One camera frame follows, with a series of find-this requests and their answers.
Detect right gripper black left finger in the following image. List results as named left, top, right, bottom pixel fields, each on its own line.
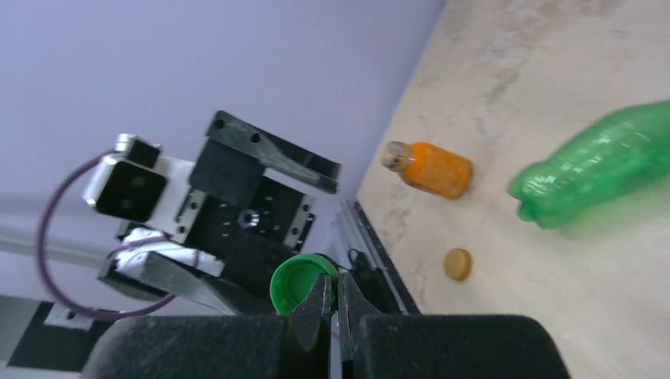
left=81, top=275, right=332, bottom=378

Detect green bottle cap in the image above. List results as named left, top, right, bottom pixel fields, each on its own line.
left=269, top=253, right=339, bottom=316

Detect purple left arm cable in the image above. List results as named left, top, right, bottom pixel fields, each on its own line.
left=33, top=148, right=200, bottom=322

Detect orange bottle cap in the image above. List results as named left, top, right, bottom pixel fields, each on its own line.
left=443, top=248, right=472, bottom=281

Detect orange juice bottle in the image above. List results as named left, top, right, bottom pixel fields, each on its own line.
left=381, top=141, right=473, bottom=200

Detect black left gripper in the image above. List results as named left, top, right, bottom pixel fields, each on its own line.
left=98, top=111, right=341, bottom=315

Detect green plastic bottle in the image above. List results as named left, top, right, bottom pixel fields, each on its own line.
left=507, top=100, right=669, bottom=229

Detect aluminium frame rail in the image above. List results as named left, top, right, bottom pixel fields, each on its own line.
left=326, top=201, right=420, bottom=315

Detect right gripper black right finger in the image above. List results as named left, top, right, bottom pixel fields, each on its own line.
left=337, top=274, right=570, bottom=378

